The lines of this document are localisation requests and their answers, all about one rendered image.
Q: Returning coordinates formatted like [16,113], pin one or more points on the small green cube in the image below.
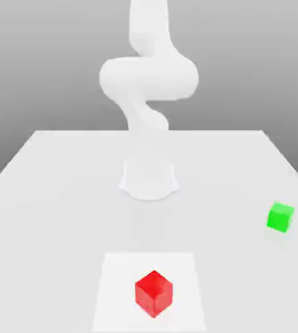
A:
[280,217]

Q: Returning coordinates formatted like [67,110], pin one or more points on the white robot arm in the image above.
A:
[149,78]

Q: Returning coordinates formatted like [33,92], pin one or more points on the small red cube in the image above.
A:
[153,294]

